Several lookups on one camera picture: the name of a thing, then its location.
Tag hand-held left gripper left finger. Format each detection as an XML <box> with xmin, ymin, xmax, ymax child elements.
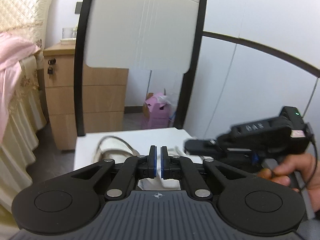
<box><xmin>71</xmin><ymin>145</ymin><xmax>158</xmax><ymax>201</ymax></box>

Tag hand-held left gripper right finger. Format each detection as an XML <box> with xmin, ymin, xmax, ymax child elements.
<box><xmin>160</xmin><ymin>145</ymin><xmax>246</xmax><ymax>201</ymax></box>

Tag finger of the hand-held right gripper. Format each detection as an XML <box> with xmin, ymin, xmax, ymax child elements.
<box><xmin>184</xmin><ymin>138</ymin><xmax>222</xmax><ymax>159</ymax></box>

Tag white shoelace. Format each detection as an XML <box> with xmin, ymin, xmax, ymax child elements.
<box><xmin>166</xmin><ymin>145</ymin><xmax>187</xmax><ymax>157</ymax></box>

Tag white and brown sneaker shoe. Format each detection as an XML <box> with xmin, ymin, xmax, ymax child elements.
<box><xmin>94</xmin><ymin>135</ymin><xmax>208</xmax><ymax>191</ymax></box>

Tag person's right hand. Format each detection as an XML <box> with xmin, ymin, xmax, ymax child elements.
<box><xmin>258</xmin><ymin>153</ymin><xmax>320</xmax><ymax>193</ymax></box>

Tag pink cardboard box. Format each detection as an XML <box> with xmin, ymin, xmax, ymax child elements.
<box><xmin>141</xmin><ymin>88</ymin><xmax>176</xmax><ymax>131</ymax></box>

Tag wooden bedside drawer cabinet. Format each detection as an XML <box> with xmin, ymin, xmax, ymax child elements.
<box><xmin>43</xmin><ymin>42</ymin><xmax>129</xmax><ymax>153</ymax></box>

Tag black cabinet keys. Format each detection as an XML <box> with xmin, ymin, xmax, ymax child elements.
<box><xmin>47</xmin><ymin>58</ymin><xmax>57</xmax><ymax>76</ymax></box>

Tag cream quilted headboard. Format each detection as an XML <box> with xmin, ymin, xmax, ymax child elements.
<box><xmin>0</xmin><ymin>0</ymin><xmax>56</xmax><ymax>48</ymax></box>

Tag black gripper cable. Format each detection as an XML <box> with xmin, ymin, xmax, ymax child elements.
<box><xmin>299</xmin><ymin>122</ymin><xmax>320</xmax><ymax>193</ymax></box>

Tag white chair with black frame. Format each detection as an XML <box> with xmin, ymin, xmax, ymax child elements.
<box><xmin>73</xmin><ymin>0</ymin><xmax>317</xmax><ymax>222</ymax></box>

